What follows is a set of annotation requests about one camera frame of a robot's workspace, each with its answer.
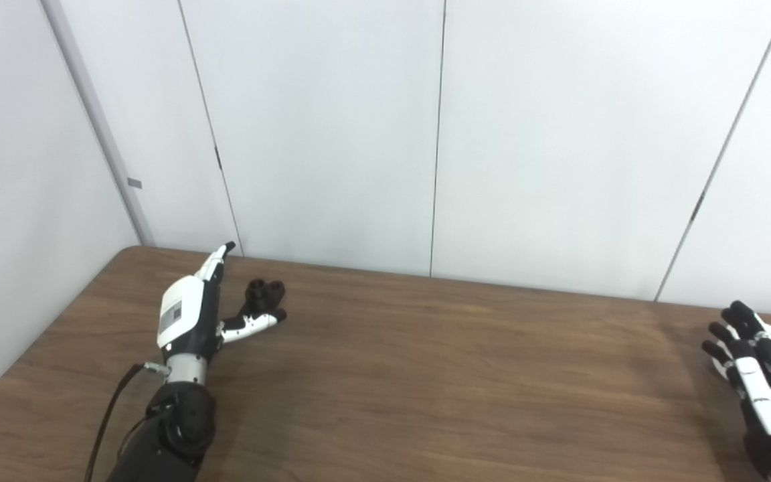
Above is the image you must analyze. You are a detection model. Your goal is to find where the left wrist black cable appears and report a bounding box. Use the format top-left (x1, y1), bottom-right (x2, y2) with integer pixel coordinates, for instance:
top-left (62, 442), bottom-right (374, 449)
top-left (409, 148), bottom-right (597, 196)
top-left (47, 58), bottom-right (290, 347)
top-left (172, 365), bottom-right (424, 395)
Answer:
top-left (84, 361), bottom-right (172, 482)

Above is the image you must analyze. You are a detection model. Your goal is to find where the grey wall corner strip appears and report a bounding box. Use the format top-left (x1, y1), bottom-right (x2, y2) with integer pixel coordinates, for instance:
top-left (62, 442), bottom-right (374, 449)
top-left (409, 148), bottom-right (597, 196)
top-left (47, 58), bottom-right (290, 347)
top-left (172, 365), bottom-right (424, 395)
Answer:
top-left (41, 0), bottom-right (157, 247)

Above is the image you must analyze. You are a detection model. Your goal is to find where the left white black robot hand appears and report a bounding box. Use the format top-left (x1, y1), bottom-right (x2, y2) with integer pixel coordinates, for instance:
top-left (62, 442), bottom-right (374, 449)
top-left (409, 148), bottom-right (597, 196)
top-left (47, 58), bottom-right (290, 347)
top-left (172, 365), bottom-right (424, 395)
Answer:
top-left (157, 241), bottom-right (288, 366)

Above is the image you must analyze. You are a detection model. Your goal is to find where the black holder with flange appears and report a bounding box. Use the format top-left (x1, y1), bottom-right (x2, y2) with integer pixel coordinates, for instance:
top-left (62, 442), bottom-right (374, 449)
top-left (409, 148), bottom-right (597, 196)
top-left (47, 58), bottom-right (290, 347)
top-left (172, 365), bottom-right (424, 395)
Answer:
top-left (237, 279), bottom-right (287, 322)

